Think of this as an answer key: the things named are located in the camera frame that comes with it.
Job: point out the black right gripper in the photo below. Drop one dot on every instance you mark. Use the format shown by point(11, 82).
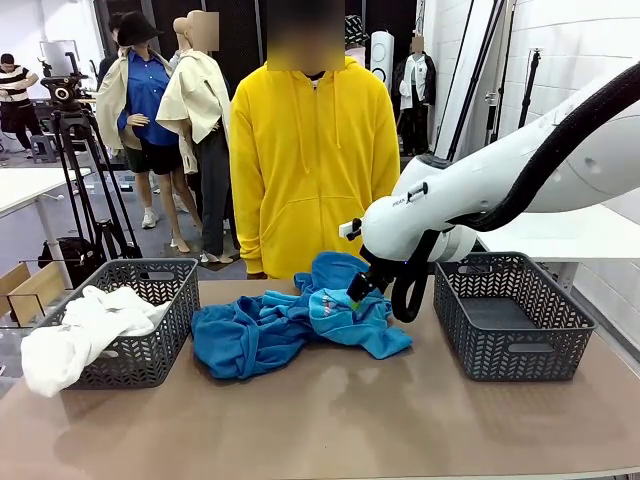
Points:
point(362, 287)

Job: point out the light blue printed garment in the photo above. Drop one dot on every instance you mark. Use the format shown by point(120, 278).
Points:
point(350, 332)

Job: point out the dark blue garment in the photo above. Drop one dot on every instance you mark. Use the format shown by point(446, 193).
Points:
point(235, 345)

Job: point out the white garment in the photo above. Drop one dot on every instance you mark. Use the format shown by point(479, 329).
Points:
point(65, 350)

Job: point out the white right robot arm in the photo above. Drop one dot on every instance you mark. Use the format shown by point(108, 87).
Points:
point(500, 170)

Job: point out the person's right forearm yellow sleeve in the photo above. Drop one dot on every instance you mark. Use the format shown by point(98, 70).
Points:
point(250, 235)

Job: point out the person's right hand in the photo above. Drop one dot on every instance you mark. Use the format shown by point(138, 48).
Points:
point(257, 275)

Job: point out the person in yellow hoodie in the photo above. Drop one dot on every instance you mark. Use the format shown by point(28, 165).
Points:
point(310, 165)

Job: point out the grey plastic lattice basket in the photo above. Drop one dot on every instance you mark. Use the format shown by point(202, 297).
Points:
point(150, 360)
point(500, 360)

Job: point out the mannequin in black jacket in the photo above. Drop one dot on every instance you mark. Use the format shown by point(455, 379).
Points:
point(415, 80)

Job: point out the white tower air conditioner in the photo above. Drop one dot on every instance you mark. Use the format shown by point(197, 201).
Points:
point(382, 60)

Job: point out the thin black pole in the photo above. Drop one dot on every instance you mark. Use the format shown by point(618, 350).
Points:
point(455, 75)

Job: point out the mannequin in pink top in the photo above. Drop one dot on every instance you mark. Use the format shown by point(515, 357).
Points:
point(357, 54)

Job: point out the black leaning light stand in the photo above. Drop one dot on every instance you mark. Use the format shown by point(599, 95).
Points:
point(477, 75)
point(501, 85)

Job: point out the mannequin in beige jacket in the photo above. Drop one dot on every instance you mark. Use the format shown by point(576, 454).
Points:
point(192, 100)

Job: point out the black patterned bucket hat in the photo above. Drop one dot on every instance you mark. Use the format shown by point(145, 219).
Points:
point(356, 31)

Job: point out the black upright light stand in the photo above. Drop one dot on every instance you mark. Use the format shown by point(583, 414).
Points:
point(529, 90)

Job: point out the black bag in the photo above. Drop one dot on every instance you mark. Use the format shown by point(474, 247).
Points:
point(70, 255)

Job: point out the mannequin in blue shirt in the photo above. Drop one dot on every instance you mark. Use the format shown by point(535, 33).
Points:
point(145, 95)

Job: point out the wooden plank rack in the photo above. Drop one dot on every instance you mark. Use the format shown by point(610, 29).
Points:
point(35, 295)

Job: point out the grey plastic step stool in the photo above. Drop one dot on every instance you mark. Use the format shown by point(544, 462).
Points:
point(44, 150)

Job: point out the black brimmed hat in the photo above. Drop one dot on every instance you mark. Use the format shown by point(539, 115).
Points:
point(135, 27)

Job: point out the person in striped shirt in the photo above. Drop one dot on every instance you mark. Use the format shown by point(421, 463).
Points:
point(15, 80)

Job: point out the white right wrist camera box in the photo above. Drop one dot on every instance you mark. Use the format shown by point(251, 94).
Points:
point(347, 230)

